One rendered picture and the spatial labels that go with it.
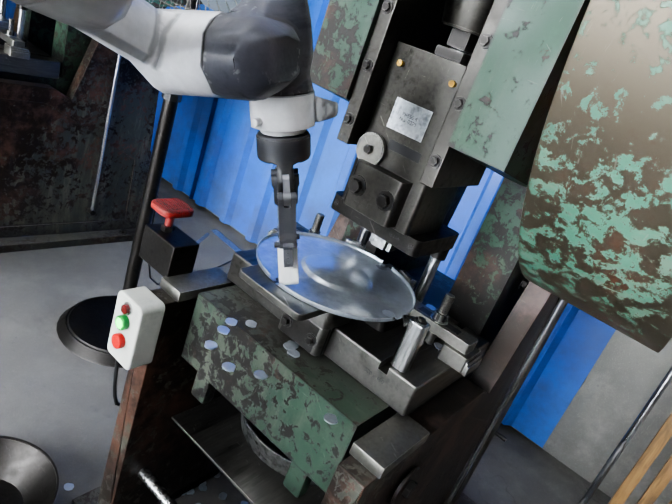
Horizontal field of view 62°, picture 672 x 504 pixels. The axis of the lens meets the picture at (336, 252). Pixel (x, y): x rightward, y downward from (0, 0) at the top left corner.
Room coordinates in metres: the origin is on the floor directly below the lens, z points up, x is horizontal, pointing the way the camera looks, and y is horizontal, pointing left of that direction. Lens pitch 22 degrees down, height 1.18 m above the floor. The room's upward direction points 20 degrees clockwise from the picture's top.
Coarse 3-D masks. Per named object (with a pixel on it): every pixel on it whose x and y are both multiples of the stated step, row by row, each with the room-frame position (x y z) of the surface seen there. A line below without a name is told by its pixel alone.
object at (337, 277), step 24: (264, 240) 0.91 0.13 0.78; (312, 240) 1.00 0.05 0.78; (336, 240) 1.03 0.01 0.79; (264, 264) 0.82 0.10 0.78; (312, 264) 0.88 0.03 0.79; (336, 264) 0.91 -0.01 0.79; (360, 264) 0.97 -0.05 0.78; (384, 264) 1.01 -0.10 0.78; (288, 288) 0.76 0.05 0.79; (312, 288) 0.80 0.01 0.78; (336, 288) 0.83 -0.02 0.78; (360, 288) 0.85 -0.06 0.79; (384, 288) 0.90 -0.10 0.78; (408, 288) 0.94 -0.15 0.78; (336, 312) 0.75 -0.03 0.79; (360, 312) 0.78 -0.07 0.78; (408, 312) 0.83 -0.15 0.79
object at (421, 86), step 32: (416, 64) 0.94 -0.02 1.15; (448, 64) 0.91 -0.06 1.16; (384, 96) 0.96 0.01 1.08; (416, 96) 0.93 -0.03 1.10; (448, 96) 0.90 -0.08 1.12; (384, 128) 0.95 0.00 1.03; (416, 128) 0.92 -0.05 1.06; (384, 160) 0.93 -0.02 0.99; (416, 160) 0.90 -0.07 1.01; (352, 192) 0.92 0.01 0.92; (384, 192) 0.89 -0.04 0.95; (416, 192) 0.89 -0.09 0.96; (448, 192) 0.96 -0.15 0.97; (384, 224) 0.88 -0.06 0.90; (416, 224) 0.90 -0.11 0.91
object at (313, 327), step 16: (240, 272) 0.78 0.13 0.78; (256, 272) 0.79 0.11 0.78; (256, 288) 0.75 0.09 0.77; (272, 288) 0.76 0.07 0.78; (288, 304) 0.73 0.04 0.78; (304, 304) 0.74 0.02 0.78; (288, 320) 0.86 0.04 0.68; (304, 320) 0.84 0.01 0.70; (320, 320) 0.83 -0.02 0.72; (336, 320) 0.84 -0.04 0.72; (288, 336) 0.85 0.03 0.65; (304, 336) 0.84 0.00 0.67; (320, 336) 0.82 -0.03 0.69; (320, 352) 0.83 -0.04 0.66
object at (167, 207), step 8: (152, 200) 0.96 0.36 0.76; (160, 200) 0.97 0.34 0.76; (168, 200) 0.98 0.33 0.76; (176, 200) 1.00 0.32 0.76; (152, 208) 0.95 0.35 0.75; (160, 208) 0.94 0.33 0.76; (168, 208) 0.95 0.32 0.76; (176, 208) 0.96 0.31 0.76; (184, 208) 0.97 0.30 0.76; (192, 208) 0.99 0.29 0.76; (168, 216) 0.94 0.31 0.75; (176, 216) 0.95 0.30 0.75; (184, 216) 0.96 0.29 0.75; (168, 224) 0.97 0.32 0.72
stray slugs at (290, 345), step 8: (232, 320) 0.84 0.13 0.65; (248, 320) 0.86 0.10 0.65; (224, 328) 0.81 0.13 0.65; (208, 344) 0.75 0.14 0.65; (216, 344) 0.76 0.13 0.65; (288, 344) 0.83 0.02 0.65; (296, 344) 0.84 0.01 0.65; (440, 344) 0.92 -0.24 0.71; (288, 352) 0.81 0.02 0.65; (296, 352) 0.82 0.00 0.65; (224, 368) 0.71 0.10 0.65; (232, 368) 0.72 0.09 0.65; (256, 376) 0.72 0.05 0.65; (264, 376) 0.72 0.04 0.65; (328, 416) 0.69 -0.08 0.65
